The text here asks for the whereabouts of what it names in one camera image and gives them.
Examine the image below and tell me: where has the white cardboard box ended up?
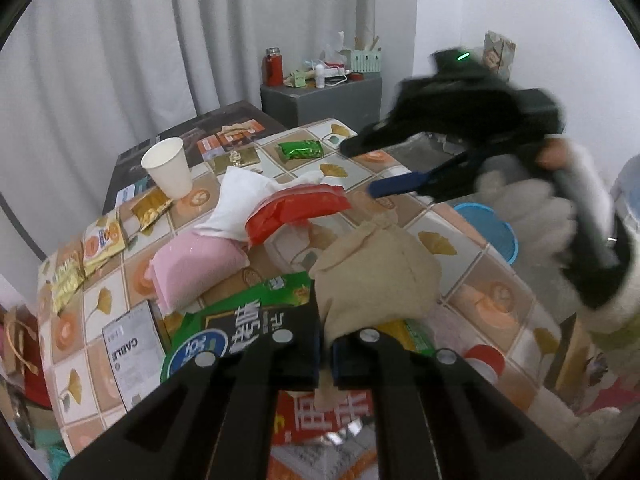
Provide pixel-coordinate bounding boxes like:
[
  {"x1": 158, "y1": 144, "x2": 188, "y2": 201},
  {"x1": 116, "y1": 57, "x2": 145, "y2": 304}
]
[{"x1": 102, "y1": 300, "x2": 168, "y2": 411}]

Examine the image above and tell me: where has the red thermos bottle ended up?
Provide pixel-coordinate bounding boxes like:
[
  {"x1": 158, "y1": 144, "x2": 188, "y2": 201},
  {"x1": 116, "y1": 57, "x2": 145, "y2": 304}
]
[{"x1": 264, "y1": 47, "x2": 283, "y2": 87}]

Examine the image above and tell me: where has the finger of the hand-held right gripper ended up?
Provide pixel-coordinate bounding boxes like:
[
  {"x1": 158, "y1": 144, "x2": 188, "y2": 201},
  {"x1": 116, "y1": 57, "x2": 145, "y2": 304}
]
[
  {"x1": 340, "y1": 119, "x2": 418, "y2": 158},
  {"x1": 367, "y1": 147, "x2": 501, "y2": 203}
]

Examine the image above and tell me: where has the white curtain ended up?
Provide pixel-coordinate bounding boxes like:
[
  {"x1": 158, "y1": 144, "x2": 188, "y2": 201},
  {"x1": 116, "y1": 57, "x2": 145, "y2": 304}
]
[{"x1": 0, "y1": 0, "x2": 418, "y2": 281}]

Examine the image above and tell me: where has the small green snack packet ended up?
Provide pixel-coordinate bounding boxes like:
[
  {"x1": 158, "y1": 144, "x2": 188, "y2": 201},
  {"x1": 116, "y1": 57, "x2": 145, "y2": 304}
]
[{"x1": 277, "y1": 139, "x2": 324, "y2": 161}]

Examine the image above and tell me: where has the blue plastic basket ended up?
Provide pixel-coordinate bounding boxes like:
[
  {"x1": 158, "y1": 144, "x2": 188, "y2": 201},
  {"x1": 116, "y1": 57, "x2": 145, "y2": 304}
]
[{"x1": 452, "y1": 202, "x2": 518, "y2": 266}]

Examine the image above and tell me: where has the red printed packet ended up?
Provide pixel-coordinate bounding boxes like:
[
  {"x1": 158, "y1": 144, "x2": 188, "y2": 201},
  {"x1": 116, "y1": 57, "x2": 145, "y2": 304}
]
[{"x1": 272, "y1": 390, "x2": 378, "y2": 448}]

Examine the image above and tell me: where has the green pen holder box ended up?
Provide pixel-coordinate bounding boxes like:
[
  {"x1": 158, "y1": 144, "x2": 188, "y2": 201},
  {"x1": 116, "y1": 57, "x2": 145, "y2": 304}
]
[{"x1": 350, "y1": 47, "x2": 383, "y2": 73}]

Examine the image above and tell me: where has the brown paper bag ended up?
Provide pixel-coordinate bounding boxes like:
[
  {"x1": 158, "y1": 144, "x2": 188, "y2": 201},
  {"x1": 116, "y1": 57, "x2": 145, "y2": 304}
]
[{"x1": 0, "y1": 305, "x2": 41, "y2": 376}]

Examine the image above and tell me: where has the gold foil packet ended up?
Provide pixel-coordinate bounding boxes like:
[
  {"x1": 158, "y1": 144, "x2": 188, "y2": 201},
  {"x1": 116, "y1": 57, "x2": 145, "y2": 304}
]
[
  {"x1": 212, "y1": 147, "x2": 261, "y2": 176},
  {"x1": 131, "y1": 187, "x2": 173, "y2": 233}
]

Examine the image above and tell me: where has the patterned tile-print tablecloth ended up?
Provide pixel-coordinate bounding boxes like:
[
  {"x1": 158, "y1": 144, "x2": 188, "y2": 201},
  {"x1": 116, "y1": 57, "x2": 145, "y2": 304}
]
[{"x1": 37, "y1": 119, "x2": 563, "y2": 480}]

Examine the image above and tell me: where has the person's white fluffy clothing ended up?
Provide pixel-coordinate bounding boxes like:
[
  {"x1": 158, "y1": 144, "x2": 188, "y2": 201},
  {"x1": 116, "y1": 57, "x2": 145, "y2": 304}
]
[{"x1": 525, "y1": 390, "x2": 631, "y2": 461}]

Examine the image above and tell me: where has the person's right hand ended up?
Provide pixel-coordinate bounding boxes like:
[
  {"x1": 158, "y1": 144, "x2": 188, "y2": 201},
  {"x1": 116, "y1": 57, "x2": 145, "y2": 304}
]
[{"x1": 470, "y1": 137, "x2": 608, "y2": 281}]

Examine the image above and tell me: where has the yellow orange snack packet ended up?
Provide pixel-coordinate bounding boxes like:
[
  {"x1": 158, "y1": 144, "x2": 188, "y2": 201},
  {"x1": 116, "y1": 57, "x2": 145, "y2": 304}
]
[{"x1": 82, "y1": 212, "x2": 128, "y2": 276}]

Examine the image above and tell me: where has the patterned cardboard box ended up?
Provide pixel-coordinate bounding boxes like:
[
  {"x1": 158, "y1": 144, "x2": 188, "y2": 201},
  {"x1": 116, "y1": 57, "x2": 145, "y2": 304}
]
[{"x1": 482, "y1": 31, "x2": 517, "y2": 81}]

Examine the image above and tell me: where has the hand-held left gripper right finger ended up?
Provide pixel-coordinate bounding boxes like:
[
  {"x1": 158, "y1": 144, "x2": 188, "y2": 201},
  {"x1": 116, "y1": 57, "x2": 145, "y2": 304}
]
[{"x1": 330, "y1": 327, "x2": 586, "y2": 480}]

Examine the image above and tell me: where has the blue water jug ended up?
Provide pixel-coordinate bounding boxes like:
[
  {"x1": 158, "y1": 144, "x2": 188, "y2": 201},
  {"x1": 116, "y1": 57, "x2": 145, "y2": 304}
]
[{"x1": 610, "y1": 152, "x2": 640, "y2": 231}]

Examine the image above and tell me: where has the red plastic packet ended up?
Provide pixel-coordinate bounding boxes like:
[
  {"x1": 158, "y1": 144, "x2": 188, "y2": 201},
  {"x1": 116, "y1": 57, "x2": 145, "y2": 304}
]
[{"x1": 245, "y1": 182, "x2": 353, "y2": 248}]

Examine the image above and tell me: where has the wooden board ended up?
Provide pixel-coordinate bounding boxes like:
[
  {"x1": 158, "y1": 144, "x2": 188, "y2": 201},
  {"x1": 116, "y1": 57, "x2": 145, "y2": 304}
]
[{"x1": 555, "y1": 310, "x2": 588, "y2": 391}]

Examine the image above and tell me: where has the large black printed box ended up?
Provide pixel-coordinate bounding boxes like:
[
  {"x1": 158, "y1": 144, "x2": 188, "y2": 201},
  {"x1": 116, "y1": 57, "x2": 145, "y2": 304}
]
[{"x1": 102, "y1": 101, "x2": 288, "y2": 216}]

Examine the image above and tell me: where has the yellow green snack packet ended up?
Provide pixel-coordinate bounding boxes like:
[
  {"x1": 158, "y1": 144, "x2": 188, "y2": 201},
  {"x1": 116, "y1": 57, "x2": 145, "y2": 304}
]
[{"x1": 50, "y1": 250, "x2": 86, "y2": 316}]

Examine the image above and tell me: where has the beige cloth glove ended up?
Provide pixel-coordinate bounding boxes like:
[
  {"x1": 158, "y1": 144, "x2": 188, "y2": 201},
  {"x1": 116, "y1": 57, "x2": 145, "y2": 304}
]
[{"x1": 309, "y1": 217, "x2": 443, "y2": 411}]

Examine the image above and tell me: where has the pink towel roll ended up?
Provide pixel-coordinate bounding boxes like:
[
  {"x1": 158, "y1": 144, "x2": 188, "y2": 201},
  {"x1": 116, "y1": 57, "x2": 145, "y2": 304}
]
[{"x1": 150, "y1": 232, "x2": 251, "y2": 313}]

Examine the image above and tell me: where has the green black snack bag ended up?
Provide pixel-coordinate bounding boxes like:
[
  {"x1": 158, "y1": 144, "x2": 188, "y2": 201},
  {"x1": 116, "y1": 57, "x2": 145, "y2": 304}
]
[{"x1": 160, "y1": 271, "x2": 321, "y2": 386}]

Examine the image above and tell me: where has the yellow green flat packet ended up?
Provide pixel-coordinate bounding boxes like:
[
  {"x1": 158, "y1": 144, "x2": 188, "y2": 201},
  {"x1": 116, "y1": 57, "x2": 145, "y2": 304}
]
[{"x1": 375, "y1": 317, "x2": 436, "y2": 356}]

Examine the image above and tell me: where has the grey cabinet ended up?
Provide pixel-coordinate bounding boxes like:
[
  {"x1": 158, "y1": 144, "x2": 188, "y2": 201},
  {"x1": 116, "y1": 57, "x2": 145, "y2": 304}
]
[{"x1": 260, "y1": 74, "x2": 383, "y2": 131}]

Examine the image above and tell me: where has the white paper cup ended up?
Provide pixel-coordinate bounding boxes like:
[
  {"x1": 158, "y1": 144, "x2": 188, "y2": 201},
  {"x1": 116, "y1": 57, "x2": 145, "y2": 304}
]
[{"x1": 141, "y1": 137, "x2": 194, "y2": 200}]

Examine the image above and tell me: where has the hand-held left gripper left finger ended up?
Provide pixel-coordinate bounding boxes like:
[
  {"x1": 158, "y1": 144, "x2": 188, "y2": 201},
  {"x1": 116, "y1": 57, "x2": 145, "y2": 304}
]
[{"x1": 57, "y1": 302, "x2": 323, "y2": 480}]

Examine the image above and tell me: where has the white cloth glove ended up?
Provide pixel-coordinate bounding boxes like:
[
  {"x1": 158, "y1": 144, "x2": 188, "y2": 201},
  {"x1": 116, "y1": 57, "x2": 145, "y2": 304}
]
[{"x1": 192, "y1": 166, "x2": 301, "y2": 251}]

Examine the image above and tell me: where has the red white noodle cup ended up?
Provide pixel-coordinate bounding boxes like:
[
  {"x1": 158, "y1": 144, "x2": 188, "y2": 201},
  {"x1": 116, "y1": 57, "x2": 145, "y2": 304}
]
[{"x1": 462, "y1": 344, "x2": 506, "y2": 386}]

